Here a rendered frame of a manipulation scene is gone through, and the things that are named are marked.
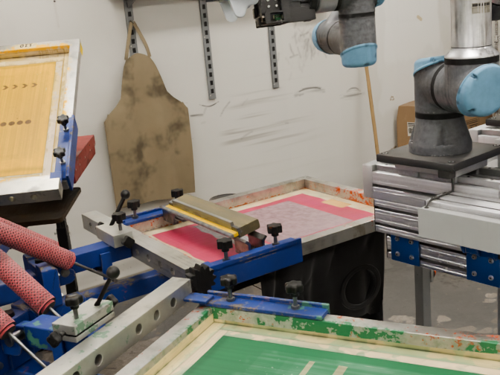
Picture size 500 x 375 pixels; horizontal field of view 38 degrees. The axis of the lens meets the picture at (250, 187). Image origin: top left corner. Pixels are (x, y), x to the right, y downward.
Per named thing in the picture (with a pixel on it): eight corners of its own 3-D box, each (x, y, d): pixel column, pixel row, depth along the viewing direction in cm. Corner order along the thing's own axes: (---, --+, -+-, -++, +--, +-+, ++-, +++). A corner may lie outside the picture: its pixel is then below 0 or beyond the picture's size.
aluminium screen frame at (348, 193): (306, 184, 273) (306, 175, 272) (422, 216, 226) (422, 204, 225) (114, 237, 232) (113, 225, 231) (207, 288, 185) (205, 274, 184)
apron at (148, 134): (193, 190, 444) (173, 15, 417) (199, 191, 438) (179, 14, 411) (114, 209, 416) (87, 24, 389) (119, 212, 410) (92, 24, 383)
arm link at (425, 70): (447, 103, 182) (446, 49, 179) (478, 110, 169) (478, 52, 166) (405, 109, 179) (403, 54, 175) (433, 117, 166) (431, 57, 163)
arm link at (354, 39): (361, 62, 160) (359, 10, 157) (385, 65, 149) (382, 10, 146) (329, 66, 158) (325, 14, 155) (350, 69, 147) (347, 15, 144)
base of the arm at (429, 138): (484, 146, 176) (484, 106, 174) (449, 159, 167) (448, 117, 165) (432, 140, 188) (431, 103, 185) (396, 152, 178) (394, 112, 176)
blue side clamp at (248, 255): (292, 257, 204) (290, 234, 202) (303, 261, 200) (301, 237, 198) (201, 287, 188) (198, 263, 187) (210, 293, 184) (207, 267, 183)
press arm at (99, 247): (123, 251, 206) (120, 235, 204) (132, 257, 201) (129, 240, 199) (65, 268, 197) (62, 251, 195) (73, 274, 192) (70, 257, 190)
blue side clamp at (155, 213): (195, 217, 249) (193, 198, 247) (202, 220, 245) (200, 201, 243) (114, 239, 234) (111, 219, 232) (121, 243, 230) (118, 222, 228)
